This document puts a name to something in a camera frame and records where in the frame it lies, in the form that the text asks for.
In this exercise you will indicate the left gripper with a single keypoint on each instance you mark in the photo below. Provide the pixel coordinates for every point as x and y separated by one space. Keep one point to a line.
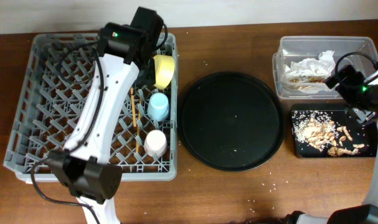
151 76

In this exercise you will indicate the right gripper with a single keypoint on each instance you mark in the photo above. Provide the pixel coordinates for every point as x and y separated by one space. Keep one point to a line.
355 78

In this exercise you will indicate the wooden chopstick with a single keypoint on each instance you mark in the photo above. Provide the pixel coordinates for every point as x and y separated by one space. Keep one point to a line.
132 97
138 128

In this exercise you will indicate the yellow bowl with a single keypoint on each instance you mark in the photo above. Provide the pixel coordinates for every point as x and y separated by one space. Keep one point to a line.
164 70

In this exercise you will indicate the blue plastic cup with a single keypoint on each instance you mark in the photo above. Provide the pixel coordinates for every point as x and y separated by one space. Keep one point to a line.
158 107

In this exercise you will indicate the foil paper wrapper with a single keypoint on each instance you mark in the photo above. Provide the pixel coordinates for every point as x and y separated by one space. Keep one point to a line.
308 75

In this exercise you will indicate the food scraps and rice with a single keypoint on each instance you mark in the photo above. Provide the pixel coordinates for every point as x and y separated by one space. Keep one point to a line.
326 133

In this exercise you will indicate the pink plastic cup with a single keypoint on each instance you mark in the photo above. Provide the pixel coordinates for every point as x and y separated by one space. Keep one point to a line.
155 143

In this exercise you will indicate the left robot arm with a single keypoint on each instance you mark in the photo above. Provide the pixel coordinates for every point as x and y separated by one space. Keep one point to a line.
123 55

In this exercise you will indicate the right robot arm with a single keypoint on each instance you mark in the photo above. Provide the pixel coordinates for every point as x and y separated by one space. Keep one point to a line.
367 212

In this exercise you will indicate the grey dishwasher rack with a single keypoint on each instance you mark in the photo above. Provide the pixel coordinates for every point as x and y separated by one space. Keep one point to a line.
49 108

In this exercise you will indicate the clear plastic bin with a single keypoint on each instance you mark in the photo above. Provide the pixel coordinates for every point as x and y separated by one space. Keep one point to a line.
297 48

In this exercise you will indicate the black rectangular tray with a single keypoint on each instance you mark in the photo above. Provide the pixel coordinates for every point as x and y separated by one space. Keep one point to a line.
370 129

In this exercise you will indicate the round black tray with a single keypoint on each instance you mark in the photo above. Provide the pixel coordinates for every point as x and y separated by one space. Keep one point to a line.
230 121

